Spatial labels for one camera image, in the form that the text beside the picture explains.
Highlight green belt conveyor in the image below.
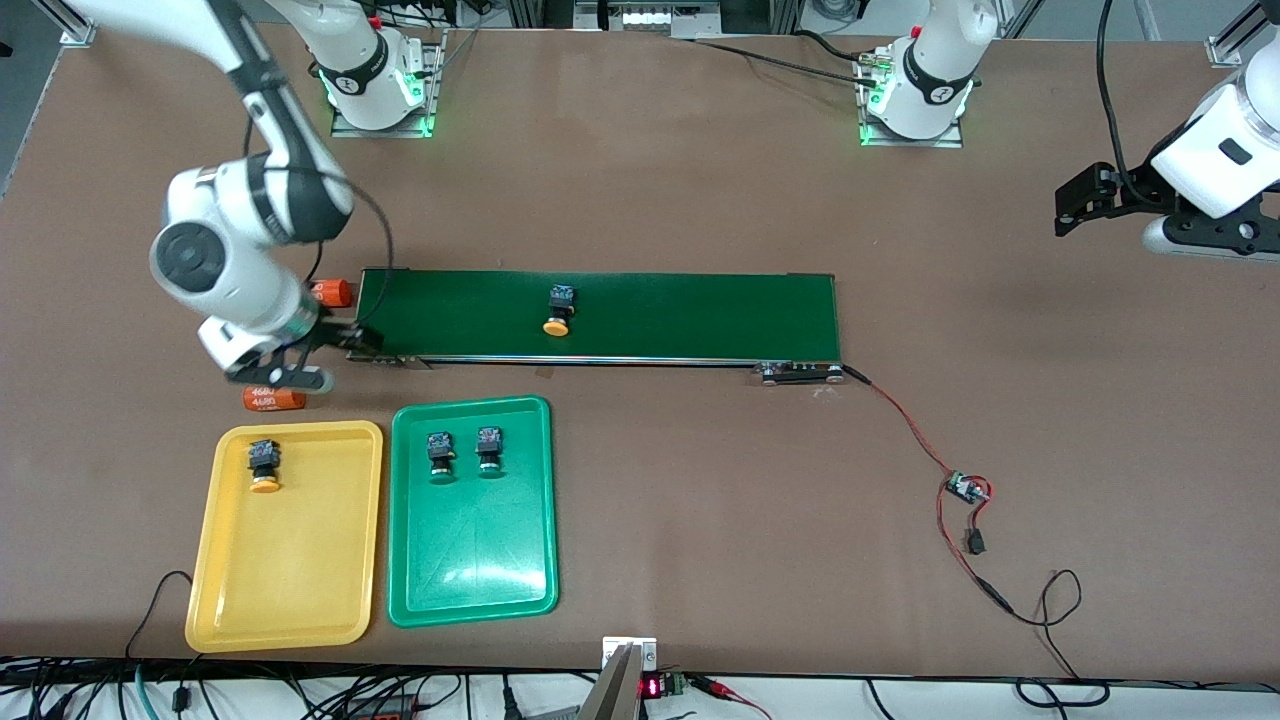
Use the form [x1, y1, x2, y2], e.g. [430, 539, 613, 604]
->
[347, 267, 847, 387]

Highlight aluminium camera mount bar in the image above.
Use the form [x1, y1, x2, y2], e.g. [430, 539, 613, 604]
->
[578, 637, 659, 720]

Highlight green plastic tray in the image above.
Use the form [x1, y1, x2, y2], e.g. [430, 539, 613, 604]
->
[386, 396, 559, 629]

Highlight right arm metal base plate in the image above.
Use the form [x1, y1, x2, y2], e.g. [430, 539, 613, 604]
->
[330, 28, 447, 139]

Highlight yellow plastic tray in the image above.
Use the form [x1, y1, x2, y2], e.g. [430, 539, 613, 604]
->
[184, 420, 385, 653]

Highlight grey equipment box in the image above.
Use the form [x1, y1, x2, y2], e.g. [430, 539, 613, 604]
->
[573, 0, 723, 39]

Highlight black base power cable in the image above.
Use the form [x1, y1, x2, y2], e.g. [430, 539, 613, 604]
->
[690, 28, 886, 91]

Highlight black cable bundle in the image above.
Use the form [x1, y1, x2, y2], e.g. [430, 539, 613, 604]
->
[0, 655, 471, 720]

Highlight red clip lead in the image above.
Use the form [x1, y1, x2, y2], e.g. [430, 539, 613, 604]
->
[690, 675, 771, 720]

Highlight red and black wire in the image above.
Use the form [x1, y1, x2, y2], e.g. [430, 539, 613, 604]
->
[843, 366, 1016, 613]

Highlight thin black looped cable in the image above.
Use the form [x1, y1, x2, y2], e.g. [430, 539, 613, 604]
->
[1008, 569, 1111, 709]

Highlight aluminium corner bracket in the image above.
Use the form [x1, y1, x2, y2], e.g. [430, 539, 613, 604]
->
[30, 0, 98, 46]
[1207, 0, 1280, 69]

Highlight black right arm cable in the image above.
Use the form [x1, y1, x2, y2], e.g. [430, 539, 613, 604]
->
[240, 90, 395, 331]

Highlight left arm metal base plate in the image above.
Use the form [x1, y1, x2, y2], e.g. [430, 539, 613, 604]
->
[858, 48, 966, 149]

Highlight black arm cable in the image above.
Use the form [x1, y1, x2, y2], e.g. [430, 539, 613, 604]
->
[240, 90, 395, 331]
[1096, 0, 1166, 206]

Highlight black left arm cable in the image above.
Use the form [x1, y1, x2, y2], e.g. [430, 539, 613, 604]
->
[1096, 0, 1166, 206]

